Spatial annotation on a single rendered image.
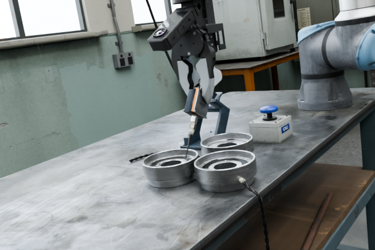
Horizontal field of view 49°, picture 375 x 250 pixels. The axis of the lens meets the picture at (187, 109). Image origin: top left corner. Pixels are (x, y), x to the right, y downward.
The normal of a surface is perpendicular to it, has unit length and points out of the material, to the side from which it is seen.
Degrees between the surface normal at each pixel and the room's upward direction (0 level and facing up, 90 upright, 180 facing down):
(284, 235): 0
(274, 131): 90
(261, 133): 90
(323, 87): 72
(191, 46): 90
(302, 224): 0
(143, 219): 0
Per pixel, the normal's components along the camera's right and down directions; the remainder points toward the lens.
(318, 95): -0.54, -0.07
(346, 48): -0.86, 0.24
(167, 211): -0.15, -0.97
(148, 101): 0.78, 0.00
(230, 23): -0.61, 0.23
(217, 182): -0.32, 0.22
